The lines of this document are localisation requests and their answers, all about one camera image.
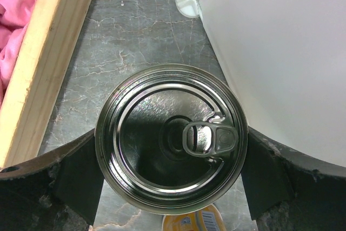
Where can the wooden tray frame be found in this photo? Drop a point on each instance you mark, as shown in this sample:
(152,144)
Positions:
(41,65)

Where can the pink crumpled cloth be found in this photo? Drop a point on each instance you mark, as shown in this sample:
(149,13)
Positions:
(15,17)

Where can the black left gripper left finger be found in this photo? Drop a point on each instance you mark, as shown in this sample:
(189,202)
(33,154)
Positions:
(59,190)

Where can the blue white label can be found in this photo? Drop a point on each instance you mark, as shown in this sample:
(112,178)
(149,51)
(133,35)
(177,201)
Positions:
(171,139)

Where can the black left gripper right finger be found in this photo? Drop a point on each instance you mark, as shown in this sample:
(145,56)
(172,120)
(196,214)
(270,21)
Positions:
(289,190)

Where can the white cube cabinet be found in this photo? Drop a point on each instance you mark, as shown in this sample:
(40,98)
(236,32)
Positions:
(285,62)

